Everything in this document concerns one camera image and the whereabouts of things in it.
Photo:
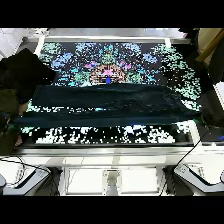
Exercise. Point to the blue jeans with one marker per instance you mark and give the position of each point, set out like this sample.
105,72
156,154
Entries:
100,101

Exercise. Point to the silver frame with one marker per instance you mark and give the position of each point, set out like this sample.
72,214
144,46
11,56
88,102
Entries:
100,160

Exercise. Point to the olive green garment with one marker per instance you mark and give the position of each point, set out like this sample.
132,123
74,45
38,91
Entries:
8,103

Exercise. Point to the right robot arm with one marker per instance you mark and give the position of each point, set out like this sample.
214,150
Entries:
196,178

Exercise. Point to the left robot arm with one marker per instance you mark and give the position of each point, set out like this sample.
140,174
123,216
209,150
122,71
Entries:
35,180

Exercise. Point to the black garment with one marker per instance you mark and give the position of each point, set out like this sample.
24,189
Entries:
26,71

